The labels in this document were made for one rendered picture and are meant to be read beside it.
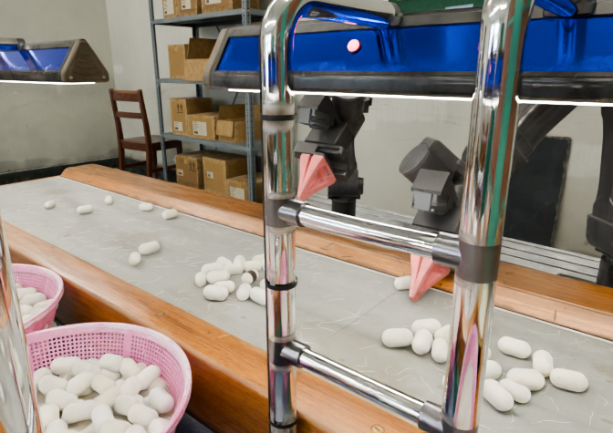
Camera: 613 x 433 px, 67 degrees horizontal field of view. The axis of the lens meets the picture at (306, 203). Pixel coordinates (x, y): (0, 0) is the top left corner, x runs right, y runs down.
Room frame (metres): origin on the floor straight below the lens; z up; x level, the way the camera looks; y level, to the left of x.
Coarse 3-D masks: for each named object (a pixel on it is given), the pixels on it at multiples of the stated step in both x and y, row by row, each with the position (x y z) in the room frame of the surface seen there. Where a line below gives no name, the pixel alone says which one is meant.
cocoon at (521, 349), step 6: (504, 336) 0.48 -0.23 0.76; (498, 342) 0.48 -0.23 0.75; (504, 342) 0.47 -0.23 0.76; (510, 342) 0.47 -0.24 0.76; (516, 342) 0.47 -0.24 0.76; (522, 342) 0.46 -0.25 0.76; (504, 348) 0.47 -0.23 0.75; (510, 348) 0.46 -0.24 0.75; (516, 348) 0.46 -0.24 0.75; (522, 348) 0.46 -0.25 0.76; (528, 348) 0.46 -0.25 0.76; (510, 354) 0.46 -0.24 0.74; (516, 354) 0.46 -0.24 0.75; (522, 354) 0.46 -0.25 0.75; (528, 354) 0.46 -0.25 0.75
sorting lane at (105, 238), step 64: (0, 192) 1.21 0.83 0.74; (64, 192) 1.21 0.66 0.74; (128, 256) 0.76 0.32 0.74; (192, 256) 0.76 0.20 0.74; (320, 256) 0.76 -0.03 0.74; (256, 320) 0.55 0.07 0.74; (320, 320) 0.55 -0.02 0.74; (384, 320) 0.55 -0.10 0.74; (448, 320) 0.55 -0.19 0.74; (512, 320) 0.55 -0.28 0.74
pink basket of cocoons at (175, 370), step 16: (32, 336) 0.46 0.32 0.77; (48, 336) 0.47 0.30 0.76; (64, 336) 0.48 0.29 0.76; (80, 336) 0.48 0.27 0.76; (96, 336) 0.48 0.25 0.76; (112, 336) 0.48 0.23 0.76; (128, 336) 0.48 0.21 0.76; (144, 336) 0.47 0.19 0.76; (160, 336) 0.46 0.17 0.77; (48, 352) 0.47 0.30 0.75; (64, 352) 0.47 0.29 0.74; (80, 352) 0.48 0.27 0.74; (96, 352) 0.48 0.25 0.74; (112, 352) 0.48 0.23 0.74; (128, 352) 0.47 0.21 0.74; (144, 352) 0.47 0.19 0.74; (160, 352) 0.46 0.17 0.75; (176, 352) 0.43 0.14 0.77; (32, 368) 0.45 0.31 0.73; (160, 368) 0.45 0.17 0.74; (176, 368) 0.43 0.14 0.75; (176, 384) 0.41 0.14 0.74; (176, 400) 0.40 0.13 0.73; (176, 416) 0.34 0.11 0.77
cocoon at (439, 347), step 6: (432, 342) 0.47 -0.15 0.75; (438, 342) 0.47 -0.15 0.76; (444, 342) 0.47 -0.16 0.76; (432, 348) 0.46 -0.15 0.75; (438, 348) 0.45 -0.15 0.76; (444, 348) 0.46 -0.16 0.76; (432, 354) 0.45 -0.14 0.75; (438, 354) 0.45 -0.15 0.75; (444, 354) 0.45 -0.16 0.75; (438, 360) 0.45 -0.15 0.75; (444, 360) 0.45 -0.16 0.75
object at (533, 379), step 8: (512, 368) 0.42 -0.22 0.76; (520, 368) 0.41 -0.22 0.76; (512, 376) 0.41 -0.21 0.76; (520, 376) 0.40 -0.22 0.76; (528, 376) 0.40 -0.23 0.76; (536, 376) 0.40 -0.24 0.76; (520, 384) 0.40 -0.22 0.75; (528, 384) 0.40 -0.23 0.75; (536, 384) 0.40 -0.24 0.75; (544, 384) 0.40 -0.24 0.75
